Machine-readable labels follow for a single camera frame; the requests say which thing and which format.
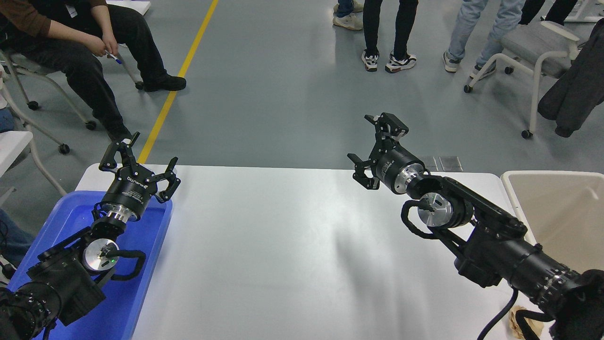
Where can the crumpled tan paper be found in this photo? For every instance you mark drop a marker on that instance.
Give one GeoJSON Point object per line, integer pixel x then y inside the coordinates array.
{"type": "Point", "coordinates": [518, 317]}

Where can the large beige bin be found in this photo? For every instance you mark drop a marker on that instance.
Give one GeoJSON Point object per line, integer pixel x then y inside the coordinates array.
{"type": "Point", "coordinates": [561, 208]}

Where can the person's left forearm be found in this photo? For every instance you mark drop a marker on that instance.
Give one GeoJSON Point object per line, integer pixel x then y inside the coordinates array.
{"type": "Point", "coordinates": [101, 19]}

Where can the grey seat white chair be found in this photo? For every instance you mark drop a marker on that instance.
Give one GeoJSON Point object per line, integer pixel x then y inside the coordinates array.
{"type": "Point", "coordinates": [533, 45]}

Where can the person's left hand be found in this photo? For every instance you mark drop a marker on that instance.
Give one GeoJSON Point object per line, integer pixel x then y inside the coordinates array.
{"type": "Point", "coordinates": [112, 42]}

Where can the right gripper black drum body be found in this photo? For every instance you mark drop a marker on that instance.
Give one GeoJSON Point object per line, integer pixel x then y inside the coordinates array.
{"type": "Point", "coordinates": [391, 167]}

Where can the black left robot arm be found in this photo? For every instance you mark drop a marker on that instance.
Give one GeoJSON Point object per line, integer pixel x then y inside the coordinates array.
{"type": "Point", "coordinates": [66, 283]}

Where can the white furniture frame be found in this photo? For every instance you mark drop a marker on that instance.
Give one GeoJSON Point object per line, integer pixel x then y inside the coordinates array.
{"type": "Point", "coordinates": [585, 18]}

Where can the white wheeled chair frame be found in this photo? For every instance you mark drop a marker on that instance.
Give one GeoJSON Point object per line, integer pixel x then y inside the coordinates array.
{"type": "Point", "coordinates": [28, 123]}

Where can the black jacket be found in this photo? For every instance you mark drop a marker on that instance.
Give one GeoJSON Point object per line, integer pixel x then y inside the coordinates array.
{"type": "Point", "coordinates": [580, 85]}

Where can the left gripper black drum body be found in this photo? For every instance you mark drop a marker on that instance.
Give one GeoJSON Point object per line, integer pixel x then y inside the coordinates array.
{"type": "Point", "coordinates": [129, 189]}

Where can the blue plastic tray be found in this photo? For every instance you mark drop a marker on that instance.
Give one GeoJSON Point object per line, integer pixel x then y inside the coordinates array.
{"type": "Point", "coordinates": [151, 226]}

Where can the white wheeled chair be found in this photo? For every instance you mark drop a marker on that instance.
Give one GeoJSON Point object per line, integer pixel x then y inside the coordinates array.
{"type": "Point", "coordinates": [133, 73]}

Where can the white and blue pen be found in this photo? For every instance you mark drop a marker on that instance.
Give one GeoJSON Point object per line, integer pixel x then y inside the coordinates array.
{"type": "Point", "coordinates": [115, 58]}

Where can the person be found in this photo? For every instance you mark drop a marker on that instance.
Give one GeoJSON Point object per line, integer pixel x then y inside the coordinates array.
{"type": "Point", "coordinates": [542, 9]}
{"type": "Point", "coordinates": [347, 21]}
{"type": "Point", "coordinates": [401, 28]}
{"type": "Point", "coordinates": [75, 71]}
{"type": "Point", "coordinates": [465, 23]}

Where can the person's right hand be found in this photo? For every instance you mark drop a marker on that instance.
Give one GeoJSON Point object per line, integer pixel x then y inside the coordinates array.
{"type": "Point", "coordinates": [96, 46]}

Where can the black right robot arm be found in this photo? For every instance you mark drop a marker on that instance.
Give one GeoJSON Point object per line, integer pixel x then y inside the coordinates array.
{"type": "Point", "coordinates": [500, 255]}

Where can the clear floor plate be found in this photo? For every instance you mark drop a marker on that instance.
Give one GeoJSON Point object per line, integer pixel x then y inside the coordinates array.
{"type": "Point", "coordinates": [432, 163]}

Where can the person's right forearm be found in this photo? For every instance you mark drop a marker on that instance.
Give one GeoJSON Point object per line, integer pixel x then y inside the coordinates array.
{"type": "Point", "coordinates": [66, 34]}

